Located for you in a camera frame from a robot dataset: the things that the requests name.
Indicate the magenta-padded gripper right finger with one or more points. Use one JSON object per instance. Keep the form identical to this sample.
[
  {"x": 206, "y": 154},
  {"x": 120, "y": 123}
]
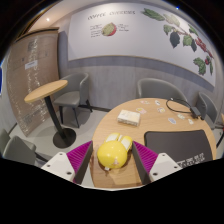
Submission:
[{"x": 146, "y": 156}]

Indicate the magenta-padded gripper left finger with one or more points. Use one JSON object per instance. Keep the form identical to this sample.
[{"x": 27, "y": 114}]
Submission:
[{"x": 79, "y": 156}]

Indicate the dark grey mouse pad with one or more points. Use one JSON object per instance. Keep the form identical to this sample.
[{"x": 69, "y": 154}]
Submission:
[{"x": 176, "y": 145}]

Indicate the small white box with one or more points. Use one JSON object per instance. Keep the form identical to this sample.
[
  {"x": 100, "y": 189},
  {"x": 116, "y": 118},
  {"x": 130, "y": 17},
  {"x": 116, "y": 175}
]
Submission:
[{"x": 129, "y": 117}]

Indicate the grey armchair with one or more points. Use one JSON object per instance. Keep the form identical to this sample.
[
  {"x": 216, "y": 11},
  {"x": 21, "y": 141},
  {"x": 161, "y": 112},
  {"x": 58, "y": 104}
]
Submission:
[
  {"x": 206, "y": 106},
  {"x": 71, "y": 96},
  {"x": 160, "y": 88},
  {"x": 18, "y": 150}
]

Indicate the tall round wooden side table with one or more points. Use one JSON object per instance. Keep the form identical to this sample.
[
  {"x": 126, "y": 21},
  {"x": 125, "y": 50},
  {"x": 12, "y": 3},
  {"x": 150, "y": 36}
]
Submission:
[{"x": 45, "y": 90}]

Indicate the wooden panel cabinet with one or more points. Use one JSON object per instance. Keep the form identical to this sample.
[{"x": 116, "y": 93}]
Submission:
[{"x": 30, "y": 86}]

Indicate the ceiling spot lights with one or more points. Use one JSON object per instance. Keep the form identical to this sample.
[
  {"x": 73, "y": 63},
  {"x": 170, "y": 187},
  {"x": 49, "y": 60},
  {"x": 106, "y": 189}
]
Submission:
[{"x": 47, "y": 19}]

